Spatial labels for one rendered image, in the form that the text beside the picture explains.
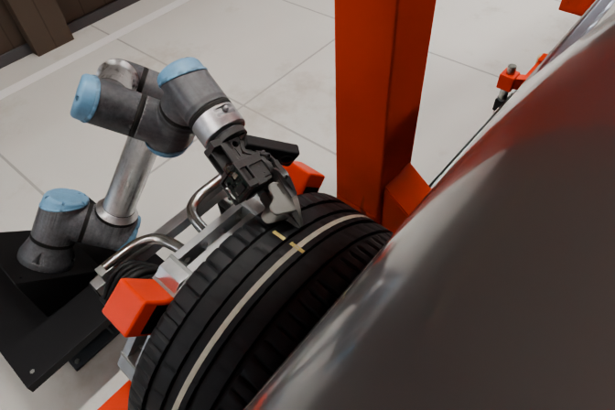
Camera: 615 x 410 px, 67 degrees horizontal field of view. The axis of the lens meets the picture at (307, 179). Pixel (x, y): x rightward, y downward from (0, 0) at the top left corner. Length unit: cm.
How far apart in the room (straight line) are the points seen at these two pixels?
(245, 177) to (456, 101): 237
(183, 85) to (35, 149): 242
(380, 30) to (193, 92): 40
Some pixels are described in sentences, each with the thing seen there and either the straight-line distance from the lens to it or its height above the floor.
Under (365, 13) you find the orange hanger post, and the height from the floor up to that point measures 137.
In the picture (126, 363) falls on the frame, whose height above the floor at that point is 97.
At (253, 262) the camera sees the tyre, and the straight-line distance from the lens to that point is 79.
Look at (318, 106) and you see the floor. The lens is 294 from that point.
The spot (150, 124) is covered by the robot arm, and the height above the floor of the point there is 127.
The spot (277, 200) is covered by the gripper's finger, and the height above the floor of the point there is 122.
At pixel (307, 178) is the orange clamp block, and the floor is 112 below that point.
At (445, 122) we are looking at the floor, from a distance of 288.
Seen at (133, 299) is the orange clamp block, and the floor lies 116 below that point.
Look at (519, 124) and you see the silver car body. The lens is 17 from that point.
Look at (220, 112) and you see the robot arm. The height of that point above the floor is 133.
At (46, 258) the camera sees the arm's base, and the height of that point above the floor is 50.
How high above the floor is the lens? 184
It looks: 48 degrees down
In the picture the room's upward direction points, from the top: 5 degrees counter-clockwise
